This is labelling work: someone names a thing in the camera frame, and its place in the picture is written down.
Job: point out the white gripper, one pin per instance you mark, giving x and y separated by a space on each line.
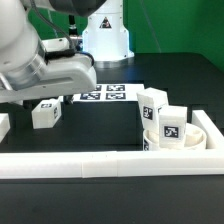
64 77

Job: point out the white round stool seat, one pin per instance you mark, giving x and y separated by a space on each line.
195 139

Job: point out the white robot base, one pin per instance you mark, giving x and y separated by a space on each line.
106 38

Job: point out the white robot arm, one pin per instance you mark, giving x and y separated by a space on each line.
27 69

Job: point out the white marker sheet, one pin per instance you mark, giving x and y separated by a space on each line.
110 93

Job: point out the white left fence rail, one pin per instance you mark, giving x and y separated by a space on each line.
4 125

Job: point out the white fence rail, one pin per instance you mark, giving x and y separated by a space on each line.
110 164
215 139
4 125

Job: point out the white right fence rail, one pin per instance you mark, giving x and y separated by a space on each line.
215 139

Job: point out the white front fence rail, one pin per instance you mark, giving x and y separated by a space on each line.
110 164

